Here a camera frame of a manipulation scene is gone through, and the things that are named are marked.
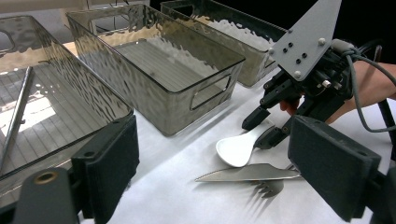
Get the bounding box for white ceramic spoon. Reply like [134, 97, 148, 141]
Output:
[215, 124, 276, 168]

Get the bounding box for steel table knife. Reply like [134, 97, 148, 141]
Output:
[194, 162, 303, 183]

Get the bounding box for steel chopstick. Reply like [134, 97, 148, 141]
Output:
[0, 65, 35, 169]

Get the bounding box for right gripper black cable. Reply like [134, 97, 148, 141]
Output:
[330, 38, 396, 133]

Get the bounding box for steel fork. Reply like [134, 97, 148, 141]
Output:
[247, 163, 302, 200]

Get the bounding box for smoky clear plastic bin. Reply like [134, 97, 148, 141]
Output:
[160, 0, 288, 88]
[65, 3, 247, 137]
[0, 15, 134, 208]

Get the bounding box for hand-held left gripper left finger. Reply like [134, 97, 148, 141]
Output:
[70, 115, 140, 224]

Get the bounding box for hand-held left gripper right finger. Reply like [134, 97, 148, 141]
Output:
[288, 115, 382, 222]

